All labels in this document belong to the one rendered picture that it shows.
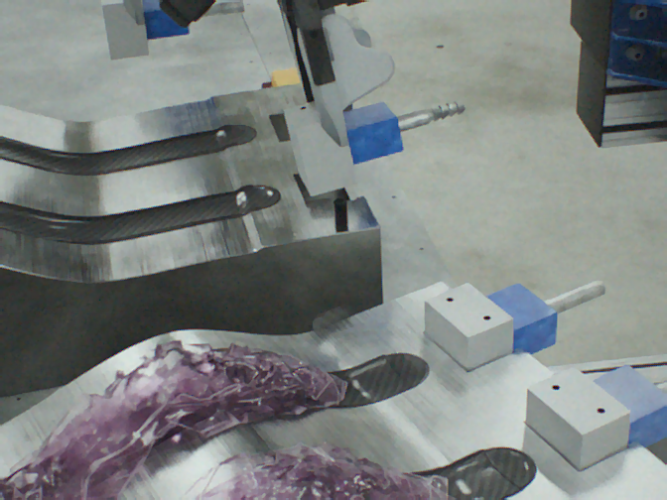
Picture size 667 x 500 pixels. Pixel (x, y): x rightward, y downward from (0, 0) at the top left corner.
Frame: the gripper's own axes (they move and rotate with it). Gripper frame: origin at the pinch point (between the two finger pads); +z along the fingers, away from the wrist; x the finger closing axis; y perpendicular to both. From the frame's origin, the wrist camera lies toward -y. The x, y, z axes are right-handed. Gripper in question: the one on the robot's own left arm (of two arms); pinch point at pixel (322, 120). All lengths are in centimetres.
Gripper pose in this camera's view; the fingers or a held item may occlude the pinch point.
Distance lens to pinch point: 85.6
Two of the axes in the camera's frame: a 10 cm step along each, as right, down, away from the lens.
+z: 2.2, 8.7, 4.4
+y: 9.5, -2.9, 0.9
